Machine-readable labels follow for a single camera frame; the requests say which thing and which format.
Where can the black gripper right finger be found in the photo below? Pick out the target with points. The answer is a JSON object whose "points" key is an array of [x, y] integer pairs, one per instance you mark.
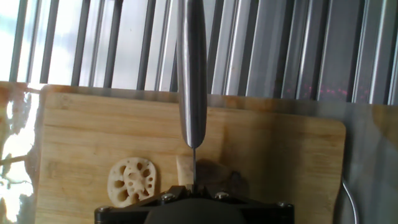
{"points": [[270, 213]]}

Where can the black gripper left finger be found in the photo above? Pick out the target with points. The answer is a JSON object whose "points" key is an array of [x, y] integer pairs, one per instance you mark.
{"points": [[124, 214]]}

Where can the steel cleaver knife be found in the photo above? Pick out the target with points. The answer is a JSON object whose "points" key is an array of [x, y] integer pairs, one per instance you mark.
{"points": [[192, 77]]}

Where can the lotus root slice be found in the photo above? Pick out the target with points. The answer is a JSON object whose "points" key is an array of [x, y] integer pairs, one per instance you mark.
{"points": [[132, 182]]}

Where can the lotus root chunk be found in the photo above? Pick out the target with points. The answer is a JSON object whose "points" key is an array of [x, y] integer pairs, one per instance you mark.
{"points": [[214, 174]]}

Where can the wooden cutting board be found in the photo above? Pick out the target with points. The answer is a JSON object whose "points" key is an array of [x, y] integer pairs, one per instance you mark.
{"points": [[93, 130]]}

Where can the orange marble pattern mat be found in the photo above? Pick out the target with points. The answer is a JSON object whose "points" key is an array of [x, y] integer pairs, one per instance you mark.
{"points": [[373, 161]]}

